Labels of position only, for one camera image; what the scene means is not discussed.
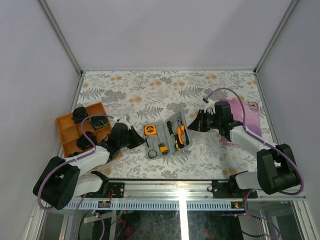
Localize grey plastic tool case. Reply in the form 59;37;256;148
142;111;193;160

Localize small yellow black screwdriver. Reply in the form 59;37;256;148
174;134;181;151

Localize orange wooden divided tray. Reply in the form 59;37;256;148
56;112;112;157

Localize purple folded cloth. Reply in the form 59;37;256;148
220;98;262;137

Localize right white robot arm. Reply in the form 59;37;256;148
188;101;304;198

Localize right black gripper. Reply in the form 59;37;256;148
187;110;221;133

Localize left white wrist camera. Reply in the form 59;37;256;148
113;114;131;130

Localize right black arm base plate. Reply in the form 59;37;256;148
211;172;261;199

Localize small black tape roll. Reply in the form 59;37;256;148
147;149;158;159

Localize orange black pliers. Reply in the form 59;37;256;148
176;117;190;149

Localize aluminium front rail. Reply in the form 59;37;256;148
37;179;307;201

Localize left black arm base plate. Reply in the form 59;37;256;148
100;182;125;199

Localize screwdriver bit set holder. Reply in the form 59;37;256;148
158;143;169;155

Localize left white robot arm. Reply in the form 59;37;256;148
32;122;145;210

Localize black orange rolled belt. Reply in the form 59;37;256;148
76;131;98;151

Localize orange tape measure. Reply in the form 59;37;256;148
144;123;158;148

